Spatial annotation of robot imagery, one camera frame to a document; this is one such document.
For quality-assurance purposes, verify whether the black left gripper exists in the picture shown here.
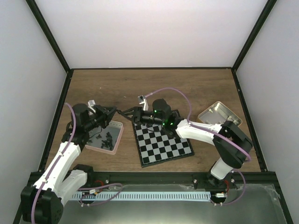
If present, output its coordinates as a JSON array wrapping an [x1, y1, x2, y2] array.
[[85, 105, 117, 131]]

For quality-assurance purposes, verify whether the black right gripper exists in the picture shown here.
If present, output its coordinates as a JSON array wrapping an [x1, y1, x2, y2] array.
[[121, 107, 164, 126]]

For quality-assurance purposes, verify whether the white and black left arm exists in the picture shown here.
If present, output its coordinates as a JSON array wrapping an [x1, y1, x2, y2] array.
[[21, 103, 117, 224]]

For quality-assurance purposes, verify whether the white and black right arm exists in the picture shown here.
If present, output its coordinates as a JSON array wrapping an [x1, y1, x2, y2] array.
[[118, 99, 253, 188]]

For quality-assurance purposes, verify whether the pile of black chess pieces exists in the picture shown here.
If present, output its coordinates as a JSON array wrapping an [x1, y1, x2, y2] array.
[[87, 132, 114, 151]]

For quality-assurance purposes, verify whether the pile of white chess pieces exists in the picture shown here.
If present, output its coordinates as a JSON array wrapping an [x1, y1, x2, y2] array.
[[206, 109, 242, 126]]

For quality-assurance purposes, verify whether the pink tray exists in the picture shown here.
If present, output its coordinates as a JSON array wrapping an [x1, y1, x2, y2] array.
[[85, 120, 124, 155]]

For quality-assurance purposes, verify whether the black and silver chessboard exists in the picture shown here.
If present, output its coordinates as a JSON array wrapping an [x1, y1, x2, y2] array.
[[132, 124, 194, 168]]

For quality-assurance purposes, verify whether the gold metal tin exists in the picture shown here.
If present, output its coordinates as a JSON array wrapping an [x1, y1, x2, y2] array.
[[197, 101, 242, 126]]

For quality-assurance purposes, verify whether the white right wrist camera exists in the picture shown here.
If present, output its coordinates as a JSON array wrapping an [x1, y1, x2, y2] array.
[[137, 95, 149, 111]]

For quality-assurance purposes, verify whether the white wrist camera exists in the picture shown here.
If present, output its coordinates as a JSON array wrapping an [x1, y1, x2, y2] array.
[[87, 100, 95, 112], [137, 95, 149, 111]]

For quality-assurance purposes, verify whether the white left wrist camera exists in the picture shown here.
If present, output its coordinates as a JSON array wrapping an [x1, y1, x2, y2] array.
[[87, 100, 95, 112]]

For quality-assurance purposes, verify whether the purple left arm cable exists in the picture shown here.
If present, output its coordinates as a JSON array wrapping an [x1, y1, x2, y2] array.
[[31, 102, 79, 224]]

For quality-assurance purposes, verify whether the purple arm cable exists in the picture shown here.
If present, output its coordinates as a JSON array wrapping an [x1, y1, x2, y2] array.
[[144, 87, 252, 206], [31, 102, 79, 224]]

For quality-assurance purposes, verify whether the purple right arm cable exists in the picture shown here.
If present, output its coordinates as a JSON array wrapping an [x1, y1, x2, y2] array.
[[144, 87, 252, 206]]

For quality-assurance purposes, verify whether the light blue slotted cable duct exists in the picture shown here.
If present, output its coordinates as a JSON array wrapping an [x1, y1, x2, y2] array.
[[70, 191, 211, 202]]

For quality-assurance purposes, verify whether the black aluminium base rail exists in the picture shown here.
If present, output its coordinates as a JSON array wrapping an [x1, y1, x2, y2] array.
[[28, 171, 278, 189]]

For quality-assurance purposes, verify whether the black frame post left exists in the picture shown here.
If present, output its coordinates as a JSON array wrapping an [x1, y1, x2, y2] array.
[[25, 0, 71, 72]]

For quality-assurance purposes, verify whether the black frame post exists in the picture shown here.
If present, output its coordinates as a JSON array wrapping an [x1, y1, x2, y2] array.
[[25, 0, 71, 72], [232, 0, 278, 70]]

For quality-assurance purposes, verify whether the black frame post right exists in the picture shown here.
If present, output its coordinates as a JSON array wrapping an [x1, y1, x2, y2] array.
[[232, 0, 278, 70]]

